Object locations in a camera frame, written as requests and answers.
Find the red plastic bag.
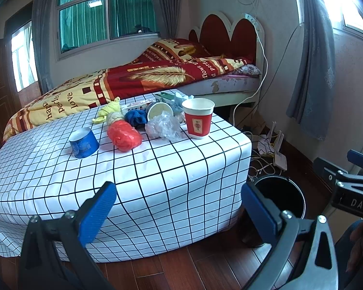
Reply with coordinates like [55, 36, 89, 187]
[107, 120, 142, 152]

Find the blue knit cloth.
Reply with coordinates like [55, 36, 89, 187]
[124, 109, 147, 128]

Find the yellow fuzzy cloth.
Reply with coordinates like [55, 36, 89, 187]
[92, 97, 121, 124]

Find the clear plastic bag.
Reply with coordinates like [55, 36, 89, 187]
[145, 111, 182, 141]

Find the red white paper cup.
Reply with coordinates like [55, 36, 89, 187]
[182, 98, 215, 139]

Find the white blue paper cup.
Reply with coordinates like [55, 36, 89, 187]
[146, 101, 174, 121]

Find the blue face mask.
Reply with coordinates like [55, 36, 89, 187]
[170, 92, 194, 116]

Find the beige bag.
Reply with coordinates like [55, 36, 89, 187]
[106, 111, 124, 126]

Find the red white milk carton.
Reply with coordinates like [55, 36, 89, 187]
[121, 100, 153, 115]

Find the green white milk carton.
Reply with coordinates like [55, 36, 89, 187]
[154, 92, 175, 105]

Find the black trash bin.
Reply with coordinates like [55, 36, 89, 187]
[254, 175, 306, 219]

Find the person right hand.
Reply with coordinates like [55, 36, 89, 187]
[346, 221, 363, 272]

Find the grey right curtain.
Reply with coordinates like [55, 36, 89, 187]
[287, 0, 336, 141]

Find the white wifi router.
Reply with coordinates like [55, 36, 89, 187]
[257, 121, 287, 172]

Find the white grid tablecloth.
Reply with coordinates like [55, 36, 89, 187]
[0, 109, 252, 262]

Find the bed with red headboard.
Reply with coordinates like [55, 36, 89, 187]
[178, 11, 267, 107]

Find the red yellow quilt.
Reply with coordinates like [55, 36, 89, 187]
[1, 56, 254, 142]

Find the red yellow pillow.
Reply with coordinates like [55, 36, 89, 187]
[131, 39, 210, 64]

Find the window with green curtain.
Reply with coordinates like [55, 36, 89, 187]
[56, 0, 159, 58]

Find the grey window curtain left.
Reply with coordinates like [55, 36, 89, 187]
[31, 0, 53, 94]

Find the grey window curtain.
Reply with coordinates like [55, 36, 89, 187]
[31, 0, 53, 94]
[153, 0, 182, 39]

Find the grey window curtain middle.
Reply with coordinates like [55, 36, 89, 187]
[153, 0, 182, 39]

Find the white power cable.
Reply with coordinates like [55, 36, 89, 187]
[232, 14, 269, 128]

